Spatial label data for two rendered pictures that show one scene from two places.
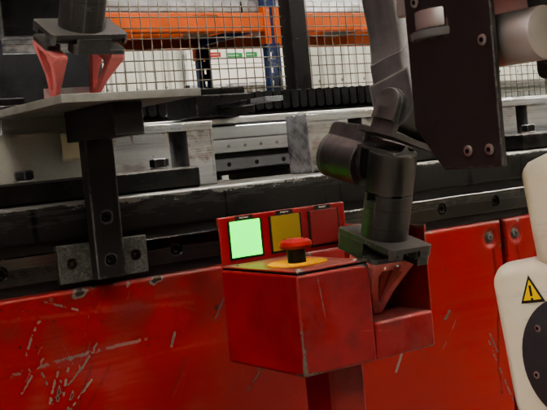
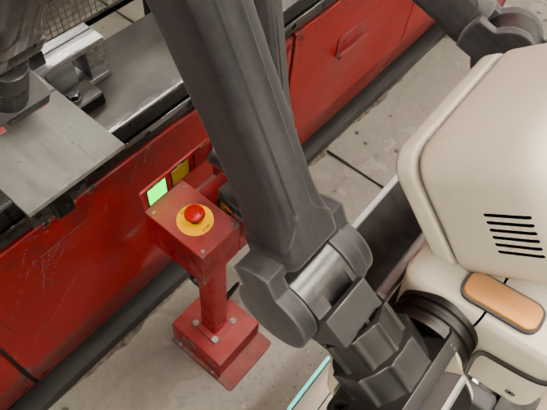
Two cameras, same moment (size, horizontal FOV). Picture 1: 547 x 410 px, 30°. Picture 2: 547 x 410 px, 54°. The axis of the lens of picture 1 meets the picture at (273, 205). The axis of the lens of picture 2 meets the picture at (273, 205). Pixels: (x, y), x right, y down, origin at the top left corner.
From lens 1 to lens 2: 1.01 m
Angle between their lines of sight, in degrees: 57
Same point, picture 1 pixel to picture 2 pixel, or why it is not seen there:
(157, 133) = (64, 65)
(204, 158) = (101, 63)
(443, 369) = not seen: hidden behind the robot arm
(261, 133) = not seen: outside the picture
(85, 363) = (58, 246)
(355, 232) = (229, 196)
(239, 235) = (154, 194)
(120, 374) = (78, 238)
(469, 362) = not seen: hidden behind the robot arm
